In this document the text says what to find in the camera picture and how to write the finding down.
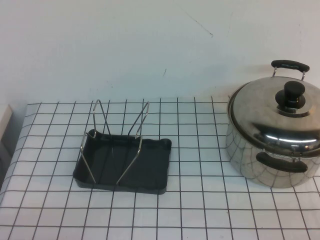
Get white side cabinet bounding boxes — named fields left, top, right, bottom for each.
left=0, top=103, right=16, bottom=161

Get stainless steel pot black handles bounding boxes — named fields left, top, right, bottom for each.
left=226, top=59, right=320, bottom=189

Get stainless steel pot lid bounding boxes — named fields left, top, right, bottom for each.
left=227, top=76, right=320, bottom=157

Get white black-grid tablecloth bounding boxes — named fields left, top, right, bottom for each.
left=0, top=96, right=320, bottom=240

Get black tray wire lid rack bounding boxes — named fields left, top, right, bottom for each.
left=72, top=99, right=173, bottom=196

